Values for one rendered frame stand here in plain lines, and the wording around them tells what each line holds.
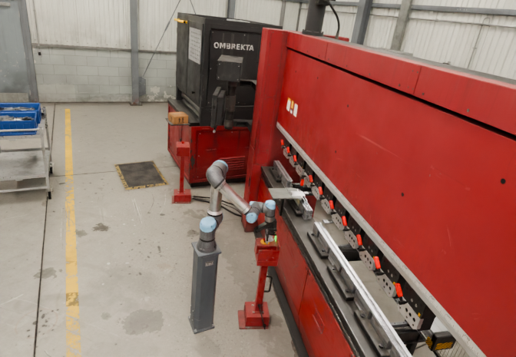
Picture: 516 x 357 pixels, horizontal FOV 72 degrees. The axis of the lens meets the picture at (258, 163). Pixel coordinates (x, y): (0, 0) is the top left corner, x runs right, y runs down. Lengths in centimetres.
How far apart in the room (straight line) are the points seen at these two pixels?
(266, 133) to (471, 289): 267
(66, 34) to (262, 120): 626
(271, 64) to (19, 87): 678
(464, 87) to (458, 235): 57
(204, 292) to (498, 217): 211
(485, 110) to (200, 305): 235
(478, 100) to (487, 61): 528
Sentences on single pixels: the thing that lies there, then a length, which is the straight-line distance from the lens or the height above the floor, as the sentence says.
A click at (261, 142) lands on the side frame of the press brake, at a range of 382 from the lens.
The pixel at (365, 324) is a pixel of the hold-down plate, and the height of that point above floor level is 90.
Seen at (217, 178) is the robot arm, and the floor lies 137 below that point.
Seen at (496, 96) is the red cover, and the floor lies 226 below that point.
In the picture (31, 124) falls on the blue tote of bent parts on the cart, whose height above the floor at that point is 96.
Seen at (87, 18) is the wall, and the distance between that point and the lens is 914.
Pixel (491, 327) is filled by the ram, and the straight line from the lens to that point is 160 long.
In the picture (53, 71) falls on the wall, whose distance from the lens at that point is 930.
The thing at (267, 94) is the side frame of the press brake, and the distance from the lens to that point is 368.
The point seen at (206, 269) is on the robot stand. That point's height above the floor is 63.
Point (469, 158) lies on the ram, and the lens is 157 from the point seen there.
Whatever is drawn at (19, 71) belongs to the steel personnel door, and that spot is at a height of 70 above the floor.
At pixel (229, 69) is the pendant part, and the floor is 187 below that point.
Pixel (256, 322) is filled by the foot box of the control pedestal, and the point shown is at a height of 6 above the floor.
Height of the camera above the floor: 243
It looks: 23 degrees down
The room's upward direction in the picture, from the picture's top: 7 degrees clockwise
